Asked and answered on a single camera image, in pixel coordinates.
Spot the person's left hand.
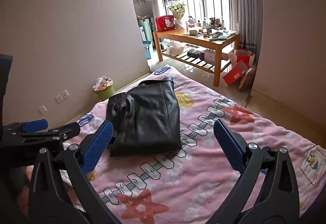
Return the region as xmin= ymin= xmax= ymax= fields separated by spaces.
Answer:
xmin=24 ymin=166 xmax=35 ymax=183

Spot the cluster of cosmetics bottles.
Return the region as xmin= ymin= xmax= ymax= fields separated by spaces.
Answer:
xmin=196 ymin=17 xmax=238 ymax=41

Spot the black leather jacket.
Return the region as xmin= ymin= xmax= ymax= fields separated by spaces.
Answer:
xmin=106 ymin=77 xmax=183 ymax=157

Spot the white gift box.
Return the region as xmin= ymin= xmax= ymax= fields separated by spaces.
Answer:
xmin=204 ymin=50 xmax=217 ymax=64

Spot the pink printed blanket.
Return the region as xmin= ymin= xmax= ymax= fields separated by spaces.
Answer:
xmin=60 ymin=64 xmax=326 ymax=224

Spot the white paper shopping bag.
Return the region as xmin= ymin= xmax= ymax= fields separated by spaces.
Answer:
xmin=230 ymin=49 xmax=255 ymax=69

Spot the blue storage box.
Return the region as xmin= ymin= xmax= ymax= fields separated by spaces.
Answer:
xmin=143 ymin=40 xmax=156 ymax=60

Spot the cartoon cat figurine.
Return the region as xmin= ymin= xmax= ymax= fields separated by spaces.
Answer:
xmin=187 ymin=15 xmax=197 ymax=31

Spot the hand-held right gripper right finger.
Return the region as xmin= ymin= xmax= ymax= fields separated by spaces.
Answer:
xmin=206 ymin=119 xmax=300 ymax=224

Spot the red flat box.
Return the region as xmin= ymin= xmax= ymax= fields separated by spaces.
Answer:
xmin=222 ymin=61 xmax=251 ymax=87

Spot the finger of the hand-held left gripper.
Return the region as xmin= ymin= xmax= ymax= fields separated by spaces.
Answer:
xmin=2 ymin=119 xmax=49 ymax=136
xmin=19 ymin=122 xmax=80 ymax=144

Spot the green trash bin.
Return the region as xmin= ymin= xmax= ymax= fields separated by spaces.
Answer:
xmin=92 ymin=76 xmax=116 ymax=101

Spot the red cartoon bag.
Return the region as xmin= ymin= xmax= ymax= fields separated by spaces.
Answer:
xmin=155 ymin=15 xmax=176 ymax=32

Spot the teal suitcase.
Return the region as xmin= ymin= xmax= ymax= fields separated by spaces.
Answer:
xmin=138 ymin=17 xmax=155 ymax=43

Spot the wooden low table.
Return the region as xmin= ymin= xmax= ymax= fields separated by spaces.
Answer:
xmin=153 ymin=28 xmax=240 ymax=87

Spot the white plastic bag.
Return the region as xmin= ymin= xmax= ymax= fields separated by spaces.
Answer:
xmin=166 ymin=42 xmax=186 ymax=56

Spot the round patterned board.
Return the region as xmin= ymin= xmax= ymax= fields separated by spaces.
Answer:
xmin=238 ymin=64 xmax=258 ymax=93

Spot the white flower bouquet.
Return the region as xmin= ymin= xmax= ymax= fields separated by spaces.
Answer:
xmin=168 ymin=2 xmax=187 ymax=30

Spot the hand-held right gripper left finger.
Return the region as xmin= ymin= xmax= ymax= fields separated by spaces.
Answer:
xmin=28 ymin=120 xmax=120 ymax=224

